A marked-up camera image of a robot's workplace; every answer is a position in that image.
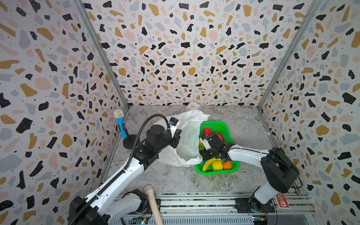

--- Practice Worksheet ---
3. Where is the pink dragon fruit toy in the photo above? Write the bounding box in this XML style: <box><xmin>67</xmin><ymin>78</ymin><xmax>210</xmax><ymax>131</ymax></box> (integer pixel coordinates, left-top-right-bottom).
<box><xmin>215</xmin><ymin>132</ymin><xmax>224</xmax><ymax>141</ymax></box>

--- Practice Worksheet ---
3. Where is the yellow banana toy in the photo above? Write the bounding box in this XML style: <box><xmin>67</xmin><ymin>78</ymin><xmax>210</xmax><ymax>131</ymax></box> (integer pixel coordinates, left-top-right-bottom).
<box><xmin>202</xmin><ymin>157</ymin><xmax>218</xmax><ymax>172</ymax></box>

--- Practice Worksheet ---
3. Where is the small orange tangerine toy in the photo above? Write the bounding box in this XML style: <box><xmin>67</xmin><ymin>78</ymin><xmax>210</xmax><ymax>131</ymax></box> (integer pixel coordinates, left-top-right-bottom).
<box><xmin>223</xmin><ymin>161</ymin><xmax>233</xmax><ymax>170</ymax></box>

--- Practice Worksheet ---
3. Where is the white plastic bag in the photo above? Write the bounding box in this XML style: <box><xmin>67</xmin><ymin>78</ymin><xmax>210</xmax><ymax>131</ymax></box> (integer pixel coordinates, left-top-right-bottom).
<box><xmin>158</xmin><ymin>110</ymin><xmax>209</xmax><ymax>167</ymax></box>

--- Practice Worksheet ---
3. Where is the yellow lemon toy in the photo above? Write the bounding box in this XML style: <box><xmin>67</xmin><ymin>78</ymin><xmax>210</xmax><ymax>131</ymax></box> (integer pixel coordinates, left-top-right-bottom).
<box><xmin>211</xmin><ymin>159</ymin><xmax>223</xmax><ymax>171</ymax></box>

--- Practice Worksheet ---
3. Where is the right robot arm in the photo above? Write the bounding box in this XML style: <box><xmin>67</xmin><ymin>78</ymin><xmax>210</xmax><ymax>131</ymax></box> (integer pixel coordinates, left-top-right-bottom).
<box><xmin>196</xmin><ymin>133</ymin><xmax>300</xmax><ymax>213</ymax></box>

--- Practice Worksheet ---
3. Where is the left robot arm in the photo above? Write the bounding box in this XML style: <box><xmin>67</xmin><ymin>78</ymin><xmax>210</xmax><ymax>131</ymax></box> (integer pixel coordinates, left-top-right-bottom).
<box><xmin>68</xmin><ymin>125</ymin><xmax>182</xmax><ymax>225</ymax></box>

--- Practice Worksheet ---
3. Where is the green plastic basket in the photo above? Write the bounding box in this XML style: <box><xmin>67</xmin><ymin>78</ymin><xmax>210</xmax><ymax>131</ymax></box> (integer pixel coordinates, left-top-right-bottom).
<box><xmin>194</xmin><ymin>121</ymin><xmax>240</xmax><ymax>175</ymax></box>

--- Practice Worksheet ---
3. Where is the blue toy microphone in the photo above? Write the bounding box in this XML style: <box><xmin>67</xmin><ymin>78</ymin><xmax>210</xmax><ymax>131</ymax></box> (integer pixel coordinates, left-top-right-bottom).
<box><xmin>114</xmin><ymin>109</ymin><xmax>127</xmax><ymax>139</ymax></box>

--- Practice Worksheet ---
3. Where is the white small box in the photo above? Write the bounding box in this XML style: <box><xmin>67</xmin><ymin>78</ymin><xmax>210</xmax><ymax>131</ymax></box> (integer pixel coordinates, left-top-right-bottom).
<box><xmin>187</xmin><ymin>101</ymin><xmax>201</xmax><ymax>110</ymax></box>

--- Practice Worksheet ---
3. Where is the red card tag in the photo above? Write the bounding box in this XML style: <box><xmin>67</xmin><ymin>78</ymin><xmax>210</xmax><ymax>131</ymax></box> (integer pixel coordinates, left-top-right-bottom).
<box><xmin>275</xmin><ymin>193</ymin><xmax>290</xmax><ymax>209</ymax></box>

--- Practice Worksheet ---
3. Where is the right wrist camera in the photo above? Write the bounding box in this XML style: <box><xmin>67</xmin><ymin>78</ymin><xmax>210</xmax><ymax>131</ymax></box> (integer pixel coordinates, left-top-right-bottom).
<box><xmin>202</xmin><ymin>139</ymin><xmax>211</xmax><ymax>150</ymax></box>

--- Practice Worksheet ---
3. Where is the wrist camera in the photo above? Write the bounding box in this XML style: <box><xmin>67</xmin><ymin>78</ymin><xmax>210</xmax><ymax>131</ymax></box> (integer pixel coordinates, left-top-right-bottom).
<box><xmin>169</xmin><ymin>117</ymin><xmax>179</xmax><ymax>127</ymax></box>
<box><xmin>202</xmin><ymin>139</ymin><xmax>211</xmax><ymax>150</ymax></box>

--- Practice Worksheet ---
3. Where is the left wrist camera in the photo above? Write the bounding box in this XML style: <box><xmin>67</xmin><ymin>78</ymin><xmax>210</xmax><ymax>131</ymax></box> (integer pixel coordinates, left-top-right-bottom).
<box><xmin>169</xmin><ymin>117</ymin><xmax>179</xmax><ymax>127</ymax></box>

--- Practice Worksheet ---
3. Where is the black corrugated cable conduit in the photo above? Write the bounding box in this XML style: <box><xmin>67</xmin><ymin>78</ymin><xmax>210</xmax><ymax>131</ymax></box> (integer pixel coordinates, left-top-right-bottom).
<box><xmin>67</xmin><ymin>113</ymin><xmax>171</xmax><ymax>225</ymax></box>

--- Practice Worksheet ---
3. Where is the beige wooden handle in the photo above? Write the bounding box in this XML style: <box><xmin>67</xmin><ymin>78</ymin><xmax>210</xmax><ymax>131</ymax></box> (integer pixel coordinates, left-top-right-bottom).
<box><xmin>144</xmin><ymin>185</ymin><xmax>164</xmax><ymax>225</ymax></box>

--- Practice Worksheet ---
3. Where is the metal base rail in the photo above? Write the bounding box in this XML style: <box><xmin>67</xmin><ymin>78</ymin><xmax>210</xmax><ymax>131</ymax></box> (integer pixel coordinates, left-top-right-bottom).
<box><xmin>112</xmin><ymin>192</ymin><xmax>318</xmax><ymax>225</ymax></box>

